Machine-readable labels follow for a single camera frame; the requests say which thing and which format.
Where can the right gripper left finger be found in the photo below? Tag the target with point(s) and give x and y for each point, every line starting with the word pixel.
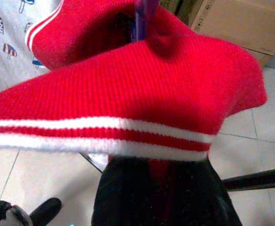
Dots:
pixel 123 193

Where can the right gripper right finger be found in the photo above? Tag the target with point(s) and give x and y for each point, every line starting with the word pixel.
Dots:
pixel 198 195

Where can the red white-striped sweater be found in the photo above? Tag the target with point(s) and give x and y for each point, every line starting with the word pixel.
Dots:
pixel 151 82

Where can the purple clothes hanger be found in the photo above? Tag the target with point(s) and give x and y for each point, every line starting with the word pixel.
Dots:
pixel 141 23

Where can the metal clothes rack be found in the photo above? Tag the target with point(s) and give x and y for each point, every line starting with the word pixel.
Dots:
pixel 257 179

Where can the white popsicle print T-shirt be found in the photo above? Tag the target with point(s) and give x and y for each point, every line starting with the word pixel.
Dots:
pixel 5 66

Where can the brown cardboard box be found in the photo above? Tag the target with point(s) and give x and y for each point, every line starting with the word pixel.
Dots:
pixel 245 23

